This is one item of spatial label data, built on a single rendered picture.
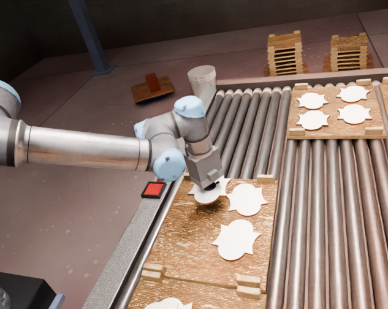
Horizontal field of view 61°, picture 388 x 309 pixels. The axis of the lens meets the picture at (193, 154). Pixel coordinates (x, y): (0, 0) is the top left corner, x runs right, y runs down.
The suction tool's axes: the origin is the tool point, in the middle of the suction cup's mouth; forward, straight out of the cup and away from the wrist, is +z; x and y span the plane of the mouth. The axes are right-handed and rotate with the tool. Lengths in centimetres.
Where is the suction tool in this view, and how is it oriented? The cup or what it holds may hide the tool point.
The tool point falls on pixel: (209, 189)
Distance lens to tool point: 105.1
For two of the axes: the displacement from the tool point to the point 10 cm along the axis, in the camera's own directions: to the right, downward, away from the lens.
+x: -5.8, -3.7, 7.3
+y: 7.9, -4.9, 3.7
